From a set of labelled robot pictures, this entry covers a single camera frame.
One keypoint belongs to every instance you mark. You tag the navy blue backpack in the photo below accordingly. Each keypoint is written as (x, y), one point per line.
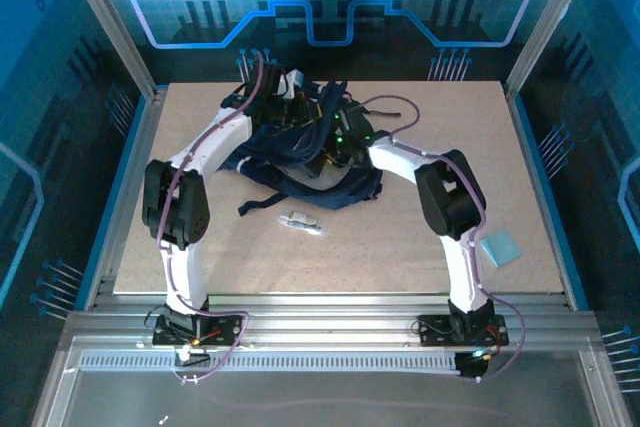
(340, 192)

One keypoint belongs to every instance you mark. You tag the small clear supplies bag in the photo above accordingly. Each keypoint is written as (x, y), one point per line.
(300, 221)

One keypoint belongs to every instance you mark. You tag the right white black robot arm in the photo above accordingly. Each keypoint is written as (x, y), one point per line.
(450, 197)

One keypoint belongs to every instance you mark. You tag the light blue card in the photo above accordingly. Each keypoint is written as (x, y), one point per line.
(500, 249)

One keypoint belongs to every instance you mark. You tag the small white connector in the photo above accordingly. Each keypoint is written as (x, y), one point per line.
(182, 354)

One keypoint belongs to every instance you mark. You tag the black controller box with LED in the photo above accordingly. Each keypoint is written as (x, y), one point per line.
(470, 367)

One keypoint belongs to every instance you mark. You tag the left aluminium side rail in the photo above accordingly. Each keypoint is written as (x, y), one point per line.
(151, 112)

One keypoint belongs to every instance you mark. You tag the aluminium side rail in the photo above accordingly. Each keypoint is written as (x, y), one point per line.
(518, 112)
(151, 112)

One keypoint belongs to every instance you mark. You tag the wide aluminium frame rail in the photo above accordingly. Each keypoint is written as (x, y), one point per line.
(325, 319)

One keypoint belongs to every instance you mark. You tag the right aluminium side rail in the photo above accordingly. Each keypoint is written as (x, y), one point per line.
(518, 112)

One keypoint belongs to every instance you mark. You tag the left aluminium frame post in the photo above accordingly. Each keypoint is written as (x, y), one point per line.
(111, 22)

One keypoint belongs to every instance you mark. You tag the aluminium frame post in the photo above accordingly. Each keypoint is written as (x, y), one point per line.
(550, 22)
(111, 22)

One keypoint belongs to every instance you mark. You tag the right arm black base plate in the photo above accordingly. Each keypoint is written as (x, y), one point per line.
(435, 332)

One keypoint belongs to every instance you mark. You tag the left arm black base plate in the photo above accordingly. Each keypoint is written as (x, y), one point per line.
(225, 334)

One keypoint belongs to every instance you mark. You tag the right aluminium frame post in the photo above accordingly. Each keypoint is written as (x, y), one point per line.
(550, 22)

